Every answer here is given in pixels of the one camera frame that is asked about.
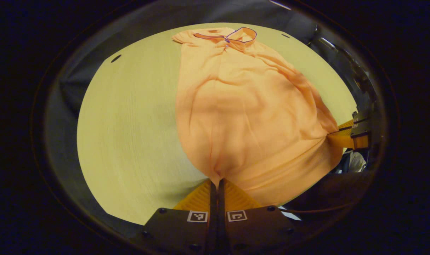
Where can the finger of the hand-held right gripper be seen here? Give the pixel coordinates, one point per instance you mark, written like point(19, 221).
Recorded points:
point(348, 125)
point(342, 140)

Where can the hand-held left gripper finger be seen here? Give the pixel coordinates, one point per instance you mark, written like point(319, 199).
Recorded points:
point(213, 205)
point(220, 205)

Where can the orange T-shirt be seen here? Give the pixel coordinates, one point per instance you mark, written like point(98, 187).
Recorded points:
point(243, 117)

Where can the metal frame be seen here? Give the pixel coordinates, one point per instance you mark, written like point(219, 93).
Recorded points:
point(328, 43)

